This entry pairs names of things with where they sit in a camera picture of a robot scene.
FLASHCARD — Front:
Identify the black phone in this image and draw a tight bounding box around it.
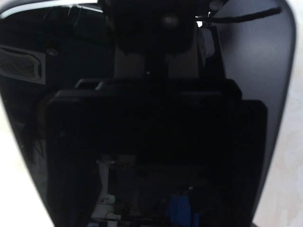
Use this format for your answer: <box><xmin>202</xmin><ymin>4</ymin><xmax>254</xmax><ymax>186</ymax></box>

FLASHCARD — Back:
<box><xmin>0</xmin><ymin>0</ymin><xmax>296</xmax><ymax>227</ymax></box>

